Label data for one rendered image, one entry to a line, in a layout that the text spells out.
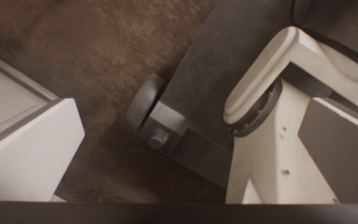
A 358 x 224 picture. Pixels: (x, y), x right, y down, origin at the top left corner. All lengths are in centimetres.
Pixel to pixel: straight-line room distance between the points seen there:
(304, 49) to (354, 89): 10
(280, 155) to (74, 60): 74
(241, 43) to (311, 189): 33
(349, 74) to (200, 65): 29
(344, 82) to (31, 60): 95
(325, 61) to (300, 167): 16
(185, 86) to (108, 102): 39
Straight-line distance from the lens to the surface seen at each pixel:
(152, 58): 71
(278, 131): 32
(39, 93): 95
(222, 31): 50
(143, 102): 56
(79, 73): 85
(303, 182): 30
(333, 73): 38
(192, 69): 51
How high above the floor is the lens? 67
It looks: 63 degrees down
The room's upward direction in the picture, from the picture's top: 159 degrees counter-clockwise
